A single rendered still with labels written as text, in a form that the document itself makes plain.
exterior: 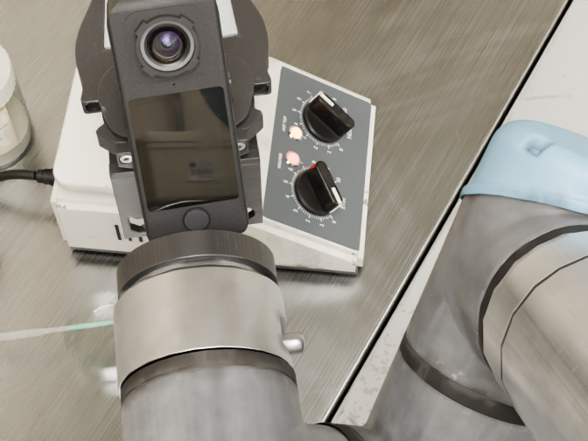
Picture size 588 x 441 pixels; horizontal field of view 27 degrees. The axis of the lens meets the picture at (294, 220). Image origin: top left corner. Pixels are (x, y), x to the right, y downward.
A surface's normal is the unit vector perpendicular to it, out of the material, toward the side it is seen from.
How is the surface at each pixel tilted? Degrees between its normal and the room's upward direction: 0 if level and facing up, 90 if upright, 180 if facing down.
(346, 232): 30
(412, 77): 0
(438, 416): 44
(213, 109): 57
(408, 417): 50
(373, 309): 0
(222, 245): 22
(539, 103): 0
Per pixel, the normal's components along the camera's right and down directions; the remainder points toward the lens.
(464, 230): -0.90, -0.29
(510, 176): -0.79, -0.16
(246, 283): 0.53, -0.49
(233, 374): 0.30, -0.51
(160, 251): -0.36, -0.43
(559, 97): 0.00, -0.48
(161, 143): 0.14, 0.47
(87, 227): -0.10, 0.87
